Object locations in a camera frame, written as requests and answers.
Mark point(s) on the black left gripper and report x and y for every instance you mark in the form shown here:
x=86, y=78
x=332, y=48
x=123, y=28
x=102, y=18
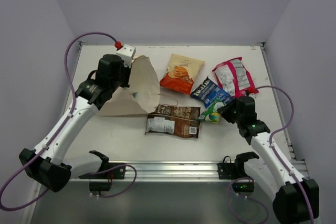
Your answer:
x=125, y=76

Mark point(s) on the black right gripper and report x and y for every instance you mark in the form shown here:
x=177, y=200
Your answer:
x=224, y=110

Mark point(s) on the green snack bag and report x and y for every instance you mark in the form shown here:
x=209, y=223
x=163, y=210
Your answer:
x=211, y=114

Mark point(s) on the pink snack bag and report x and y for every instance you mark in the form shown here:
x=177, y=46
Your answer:
x=234, y=78

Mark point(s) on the cream paper bag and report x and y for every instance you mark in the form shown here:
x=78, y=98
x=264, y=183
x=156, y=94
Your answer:
x=144, y=81

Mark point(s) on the blue potato chips bag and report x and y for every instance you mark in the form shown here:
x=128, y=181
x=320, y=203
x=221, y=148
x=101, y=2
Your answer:
x=208, y=92

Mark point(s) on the brown snack bag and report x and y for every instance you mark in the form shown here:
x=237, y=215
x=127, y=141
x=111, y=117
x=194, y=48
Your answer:
x=180, y=121

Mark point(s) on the orange chips bag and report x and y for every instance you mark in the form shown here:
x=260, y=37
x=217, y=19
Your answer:
x=181, y=73

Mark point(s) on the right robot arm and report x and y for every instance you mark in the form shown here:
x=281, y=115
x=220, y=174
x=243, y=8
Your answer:
x=294, y=198

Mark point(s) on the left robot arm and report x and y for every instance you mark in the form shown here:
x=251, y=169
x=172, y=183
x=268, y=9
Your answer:
x=45, y=163

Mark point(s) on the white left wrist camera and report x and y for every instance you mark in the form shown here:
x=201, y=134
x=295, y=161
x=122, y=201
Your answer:
x=126, y=53

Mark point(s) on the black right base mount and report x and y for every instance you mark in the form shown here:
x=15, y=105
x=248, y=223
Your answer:
x=229, y=169

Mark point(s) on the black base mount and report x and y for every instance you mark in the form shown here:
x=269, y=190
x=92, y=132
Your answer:
x=101, y=184
x=229, y=169

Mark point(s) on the aluminium mounting rail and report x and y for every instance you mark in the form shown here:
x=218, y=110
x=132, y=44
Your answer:
x=157, y=171

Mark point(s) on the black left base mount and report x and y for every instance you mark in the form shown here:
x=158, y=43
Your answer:
x=101, y=184

